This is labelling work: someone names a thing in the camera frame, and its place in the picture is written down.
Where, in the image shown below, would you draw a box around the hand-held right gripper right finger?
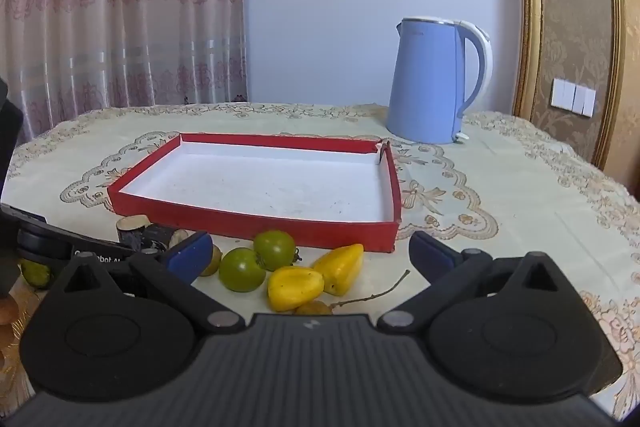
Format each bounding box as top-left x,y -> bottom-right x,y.
376,231 -> 583,336

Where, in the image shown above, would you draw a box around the blue electric kettle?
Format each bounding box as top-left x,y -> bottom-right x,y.
386,17 -> 493,145

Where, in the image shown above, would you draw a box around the pink patterned curtain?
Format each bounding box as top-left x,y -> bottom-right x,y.
0,0 -> 248,142

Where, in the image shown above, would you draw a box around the green sugarcane piece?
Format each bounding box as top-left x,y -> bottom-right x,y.
20,259 -> 52,289

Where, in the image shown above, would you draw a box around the yellow fruit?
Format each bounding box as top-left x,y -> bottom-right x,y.
267,267 -> 325,312
313,243 -> 365,297

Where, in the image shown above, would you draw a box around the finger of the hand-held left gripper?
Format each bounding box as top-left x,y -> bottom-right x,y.
17,224 -> 170,271

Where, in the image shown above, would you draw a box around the red cardboard box tray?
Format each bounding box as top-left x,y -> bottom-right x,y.
106,133 -> 402,254

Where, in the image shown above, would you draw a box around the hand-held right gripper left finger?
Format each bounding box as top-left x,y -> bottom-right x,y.
47,231 -> 247,336

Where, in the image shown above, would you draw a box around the cream embroidered tablecloth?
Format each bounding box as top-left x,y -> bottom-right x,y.
0,102 -> 640,423

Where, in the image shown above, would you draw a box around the dark eggplant piece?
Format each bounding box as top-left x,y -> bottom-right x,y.
141,224 -> 190,253
116,214 -> 152,244

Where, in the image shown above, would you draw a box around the small brown fruit with stem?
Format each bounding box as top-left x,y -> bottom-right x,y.
294,269 -> 411,316

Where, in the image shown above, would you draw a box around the white light switch panel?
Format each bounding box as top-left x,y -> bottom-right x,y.
550,78 -> 597,116

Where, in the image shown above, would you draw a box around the gold framed wall panel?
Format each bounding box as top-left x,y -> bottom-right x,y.
512,0 -> 640,188

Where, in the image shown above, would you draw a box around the green tomato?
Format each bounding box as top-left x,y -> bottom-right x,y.
253,230 -> 301,272
218,247 -> 267,293

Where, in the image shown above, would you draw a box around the round yellow-brown fruit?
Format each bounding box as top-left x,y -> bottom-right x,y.
200,244 -> 224,278

